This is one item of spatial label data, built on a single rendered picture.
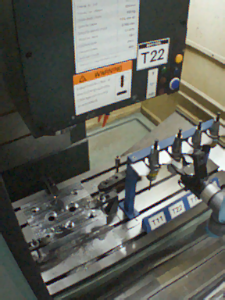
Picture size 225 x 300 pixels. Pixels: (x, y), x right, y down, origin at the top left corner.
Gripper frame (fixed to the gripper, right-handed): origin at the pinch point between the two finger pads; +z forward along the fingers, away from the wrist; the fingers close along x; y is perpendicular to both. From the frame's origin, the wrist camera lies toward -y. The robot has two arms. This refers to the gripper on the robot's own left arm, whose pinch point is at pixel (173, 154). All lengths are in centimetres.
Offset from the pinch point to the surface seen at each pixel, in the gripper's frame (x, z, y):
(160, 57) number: -20, -6, -47
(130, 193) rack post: -17.3, 2.3, 15.8
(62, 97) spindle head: -47, -6, -43
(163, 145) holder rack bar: -2.7, 3.6, -2.7
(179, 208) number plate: 1.8, -9.4, 26.3
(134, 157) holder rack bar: -16.0, 4.2, -2.1
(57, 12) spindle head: -47, -6, -62
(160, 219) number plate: -8.8, -9.4, 26.7
